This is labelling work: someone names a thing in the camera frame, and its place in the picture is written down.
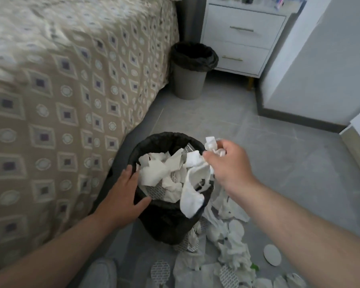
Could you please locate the person's right hand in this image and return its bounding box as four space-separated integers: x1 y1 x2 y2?
202 139 260 202

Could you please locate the person's left hand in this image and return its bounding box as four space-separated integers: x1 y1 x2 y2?
94 165 152 230

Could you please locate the black trash bin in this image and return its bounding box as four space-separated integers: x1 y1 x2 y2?
127 132 215 246

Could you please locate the long white tissue strip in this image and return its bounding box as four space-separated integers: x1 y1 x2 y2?
179 136 227 219

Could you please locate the person's left forearm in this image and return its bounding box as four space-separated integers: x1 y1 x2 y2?
0 213 121 288

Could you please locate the person's right forearm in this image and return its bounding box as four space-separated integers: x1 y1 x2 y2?
232 182 360 288

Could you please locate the heap of crumpled white tissues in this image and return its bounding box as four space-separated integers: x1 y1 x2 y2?
136 144 214 205

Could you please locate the patterned round pad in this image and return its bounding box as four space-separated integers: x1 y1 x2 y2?
219 264 239 288
151 260 171 281

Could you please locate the grey trash bin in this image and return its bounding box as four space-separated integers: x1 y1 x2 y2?
172 42 219 100

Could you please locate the scattered pile of white tissues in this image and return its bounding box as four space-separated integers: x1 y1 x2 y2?
151 189 307 288

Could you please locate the black bin liner bag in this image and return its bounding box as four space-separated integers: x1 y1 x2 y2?
171 41 219 73

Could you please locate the plain white round pad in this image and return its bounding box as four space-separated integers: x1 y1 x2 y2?
263 244 282 267

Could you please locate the white nightstand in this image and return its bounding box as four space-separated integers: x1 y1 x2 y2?
200 0 307 91

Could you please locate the bed with beige patterned bedspread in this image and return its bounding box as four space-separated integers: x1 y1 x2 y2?
0 0 181 277

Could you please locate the cluster of small toiletry bottles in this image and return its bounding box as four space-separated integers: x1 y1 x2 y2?
215 0 289 10

